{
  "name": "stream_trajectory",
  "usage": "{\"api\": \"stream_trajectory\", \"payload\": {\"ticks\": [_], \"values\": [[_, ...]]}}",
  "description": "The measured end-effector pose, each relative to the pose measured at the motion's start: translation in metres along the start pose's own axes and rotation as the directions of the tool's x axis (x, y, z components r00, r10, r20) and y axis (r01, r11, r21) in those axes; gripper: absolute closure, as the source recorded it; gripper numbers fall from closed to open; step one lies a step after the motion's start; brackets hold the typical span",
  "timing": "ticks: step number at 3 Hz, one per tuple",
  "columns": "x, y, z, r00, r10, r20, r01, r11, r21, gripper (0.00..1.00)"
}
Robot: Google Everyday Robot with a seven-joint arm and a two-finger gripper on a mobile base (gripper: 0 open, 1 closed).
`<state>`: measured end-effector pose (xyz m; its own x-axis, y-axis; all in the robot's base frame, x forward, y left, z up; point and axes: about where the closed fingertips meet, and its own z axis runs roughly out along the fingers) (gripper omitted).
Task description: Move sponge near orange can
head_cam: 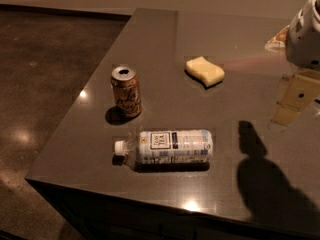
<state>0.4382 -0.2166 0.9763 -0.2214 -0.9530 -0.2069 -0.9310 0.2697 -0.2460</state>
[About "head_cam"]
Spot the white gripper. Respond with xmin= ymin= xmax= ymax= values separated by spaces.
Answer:
xmin=271 ymin=0 xmax=320 ymax=127

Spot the yellow sponge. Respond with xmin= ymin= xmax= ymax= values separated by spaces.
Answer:
xmin=186 ymin=57 xmax=225 ymax=88

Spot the orange soda can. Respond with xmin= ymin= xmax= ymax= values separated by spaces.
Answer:
xmin=111 ymin=65 xmax=142 ymax=118

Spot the snack bag on table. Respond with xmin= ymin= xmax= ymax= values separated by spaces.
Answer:
xmin=264 ymin=25 xmax=289 ymax=52

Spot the plastic tea bottle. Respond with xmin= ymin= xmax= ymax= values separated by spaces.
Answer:
xmin=114 ymin=129 xmax=214 ymax=165

